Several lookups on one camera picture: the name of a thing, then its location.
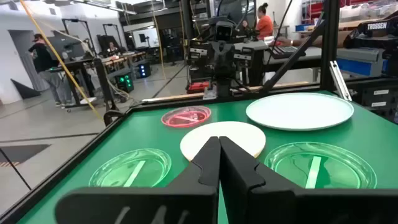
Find clear red plastic plate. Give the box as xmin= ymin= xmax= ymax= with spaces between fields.
xmin=160 ymin=105 xmax=212 ymax=129

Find large white plastic plate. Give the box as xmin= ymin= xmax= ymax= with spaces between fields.
xmin=245 ymin=92 xmax=355 ymax=131

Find person's forearm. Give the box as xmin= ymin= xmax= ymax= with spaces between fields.
xmin=289 ymin=35 xmax=326 ymax=48

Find black round clamp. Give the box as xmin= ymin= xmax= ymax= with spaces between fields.
xmin=103 ymin=108 xmax=126 ymax=127

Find red tool box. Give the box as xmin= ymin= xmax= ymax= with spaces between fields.
xmin=185 ymin=80 xmax=211 ymax=95

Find white screen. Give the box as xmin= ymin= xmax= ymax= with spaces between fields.
xmin=132 ymin=27 xmax=160 ymax=49

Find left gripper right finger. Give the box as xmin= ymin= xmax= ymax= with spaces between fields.
xmin=219 ymin=136 xmax=398 ymax=224

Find black cart table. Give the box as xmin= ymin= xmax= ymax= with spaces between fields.
xmin=48 ymin=57 xmax=119 ymax=113

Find black Trossen-labelled robot part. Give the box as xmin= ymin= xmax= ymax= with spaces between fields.
xmin=343 ymin=19 xmax=398 ymax=50

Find black box white labels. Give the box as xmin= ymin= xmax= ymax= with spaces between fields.
xmin=354 ymin=85 xmax=398 ymax=122

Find large clear green plate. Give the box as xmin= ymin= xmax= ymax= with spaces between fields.
xmin=264 ymin=141 xmax=378 ymax=190

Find person's hand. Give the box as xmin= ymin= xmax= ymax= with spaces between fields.
xmin=267 ymin=37 xmax=292 ymax=48

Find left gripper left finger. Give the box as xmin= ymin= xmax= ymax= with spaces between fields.
xmin=55 ymin=136 xmax=221 ymax=224

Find small clear green plate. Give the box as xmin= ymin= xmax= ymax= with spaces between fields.
xmin=88 ymin=148 xmax=172 ymax=188

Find black diagonal frame brace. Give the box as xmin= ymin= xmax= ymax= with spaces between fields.
xmin=262 ymin=19 xmax=326 ymax=93

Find black laptop keyboard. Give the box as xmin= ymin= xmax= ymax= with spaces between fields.
xmin=269 ymin=45 xmax=307 ymax=60

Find yellow hanging cable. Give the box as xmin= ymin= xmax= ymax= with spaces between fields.
xmin=19 ymin=0 xmax=105 ymax=122

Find grey and blue case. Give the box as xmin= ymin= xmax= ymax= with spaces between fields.
xmin=336 ymin=47 xmax=389 ymax=78

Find computer tower green lights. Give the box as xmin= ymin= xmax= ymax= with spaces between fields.
xmin=114 ymin=72 xmax=136 ymax=94

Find black upright frame post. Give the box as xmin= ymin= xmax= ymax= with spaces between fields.
xmin=320 ymin=0 xmax=340 ymax=91

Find white metal bracket strip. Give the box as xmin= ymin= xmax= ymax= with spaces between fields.
xmin=328 ymin=60 xmax=353 ymax=102

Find computer tower blue lights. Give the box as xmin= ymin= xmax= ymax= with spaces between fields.
xmin=136 ymin=62 xmax=152 ymax=79

